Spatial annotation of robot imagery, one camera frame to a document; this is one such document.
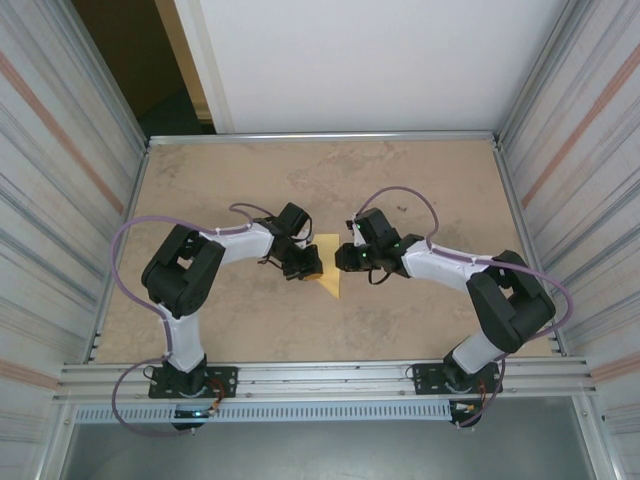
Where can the wide aluminium mounting rail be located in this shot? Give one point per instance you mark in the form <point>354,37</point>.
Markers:
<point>325,380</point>

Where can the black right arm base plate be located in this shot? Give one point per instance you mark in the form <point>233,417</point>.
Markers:
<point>425,380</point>

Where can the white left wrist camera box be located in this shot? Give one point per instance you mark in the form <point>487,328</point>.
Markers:
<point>308,237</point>

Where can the small black controller board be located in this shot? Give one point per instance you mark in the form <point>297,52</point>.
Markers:
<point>192,414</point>
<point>467,409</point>

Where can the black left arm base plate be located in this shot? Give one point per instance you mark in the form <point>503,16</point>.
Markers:
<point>225,382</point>

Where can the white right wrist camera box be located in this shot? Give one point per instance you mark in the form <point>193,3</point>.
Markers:
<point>356,235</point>

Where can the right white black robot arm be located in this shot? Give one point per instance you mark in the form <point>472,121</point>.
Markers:
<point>475,350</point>

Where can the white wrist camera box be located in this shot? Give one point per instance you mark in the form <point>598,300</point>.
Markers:
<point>308,237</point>
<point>356,235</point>

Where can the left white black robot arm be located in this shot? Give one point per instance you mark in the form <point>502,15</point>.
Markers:
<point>182,345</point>

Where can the grey metal shelf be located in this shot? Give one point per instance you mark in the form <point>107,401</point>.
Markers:
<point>325,455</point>

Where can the yellow square paper sheet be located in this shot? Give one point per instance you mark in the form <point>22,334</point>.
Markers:
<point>331,282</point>

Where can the thin aluminium table edge rail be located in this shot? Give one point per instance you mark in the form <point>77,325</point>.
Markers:
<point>325,138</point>
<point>136,192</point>
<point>508,180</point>

